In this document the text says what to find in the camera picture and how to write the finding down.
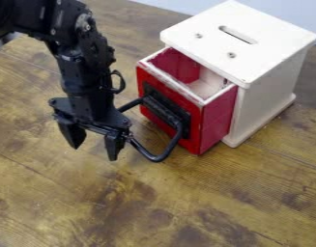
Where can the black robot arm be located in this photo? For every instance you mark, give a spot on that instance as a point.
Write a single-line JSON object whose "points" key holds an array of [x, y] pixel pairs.
{"points": [[63, 25]]}

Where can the red drawer with black handle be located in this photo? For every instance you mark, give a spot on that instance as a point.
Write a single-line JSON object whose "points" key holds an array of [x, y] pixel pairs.
{"points": [[185, 99]]}

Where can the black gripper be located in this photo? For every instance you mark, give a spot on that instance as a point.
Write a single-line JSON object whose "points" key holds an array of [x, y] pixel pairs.
{"points": [[91, 111]]}

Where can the white wooden box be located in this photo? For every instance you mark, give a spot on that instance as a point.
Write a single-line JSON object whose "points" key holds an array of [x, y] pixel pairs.
{"points": [[256, 51]]}

